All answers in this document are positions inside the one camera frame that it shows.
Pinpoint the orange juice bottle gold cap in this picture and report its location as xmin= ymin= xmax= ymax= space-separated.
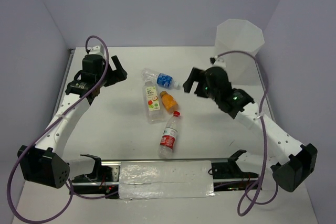
xmin=160 ymin=91 xmax=179 ymax=114

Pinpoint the red cap water bottle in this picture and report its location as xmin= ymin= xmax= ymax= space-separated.
xmin=158 ymin=111 xmax=181 ymax=159

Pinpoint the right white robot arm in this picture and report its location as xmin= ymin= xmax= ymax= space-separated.
xmin=183 ymin=66 xmax=318 ymax=192

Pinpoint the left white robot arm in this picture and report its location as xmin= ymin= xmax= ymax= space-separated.
xmin=18 ymin=53 xmax=127 ymax=188

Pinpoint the white plastic bin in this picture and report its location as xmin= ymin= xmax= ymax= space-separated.
xmin=214 ymin=19 xmax=265 ymax=86

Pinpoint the blue label clear bottle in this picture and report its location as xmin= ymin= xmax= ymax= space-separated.
xmin=141 ymin=68 xmax=180 ymax=90

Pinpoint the apple juice clear bottle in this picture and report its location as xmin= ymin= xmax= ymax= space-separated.
xmin=142 ymin=79 xmax=164 ymax=123

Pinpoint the silver tape sheet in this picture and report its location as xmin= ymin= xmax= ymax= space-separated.
xmin=118 ymin=161 xmax=215 ymax=199

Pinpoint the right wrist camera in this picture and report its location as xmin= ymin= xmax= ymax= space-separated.
xmin=210 ymin=56 xmax=226 ymax=70

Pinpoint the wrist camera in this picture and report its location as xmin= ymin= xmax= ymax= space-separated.
xmin=88 ymin=44 xmax=104 ymax=57
xmin=210 ymin=56 xmax=226 ymax=70

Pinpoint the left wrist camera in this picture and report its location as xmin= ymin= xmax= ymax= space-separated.
xmin=88 ymin=44 xmax=104 ymax=57

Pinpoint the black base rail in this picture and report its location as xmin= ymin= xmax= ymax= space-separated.
xmin=72 ymin=159 xmax=258 ymax=199

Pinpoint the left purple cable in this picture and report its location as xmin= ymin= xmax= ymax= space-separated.
xmin=6 ymin=35 xmax=109 ymax=221

